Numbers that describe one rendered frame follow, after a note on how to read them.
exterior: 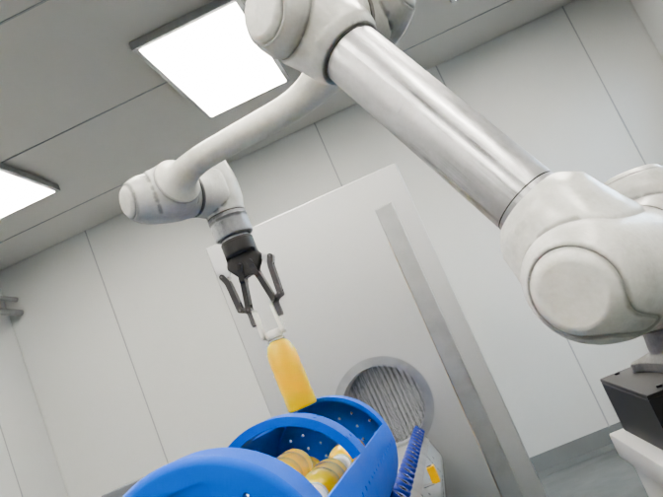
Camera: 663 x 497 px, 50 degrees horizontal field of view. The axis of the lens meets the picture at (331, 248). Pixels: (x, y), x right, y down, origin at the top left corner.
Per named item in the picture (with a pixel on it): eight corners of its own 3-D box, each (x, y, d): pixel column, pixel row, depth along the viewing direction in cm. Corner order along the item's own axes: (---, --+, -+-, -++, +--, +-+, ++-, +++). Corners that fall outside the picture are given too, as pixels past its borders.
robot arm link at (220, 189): (231, 223, 168) (185, 230, 158) (208, 165, 171) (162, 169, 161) (257, 203, 161) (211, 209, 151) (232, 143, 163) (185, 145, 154)
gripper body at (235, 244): (257, 233, 163) (271, 270, 161) (224, 248, 163) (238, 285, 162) (248, 229, 155) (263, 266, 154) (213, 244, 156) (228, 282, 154)
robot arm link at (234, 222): (215, 227, 165) (224, 250, 164) (202, 221, 156) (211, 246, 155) (250, 211, 164) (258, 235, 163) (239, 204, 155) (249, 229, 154)
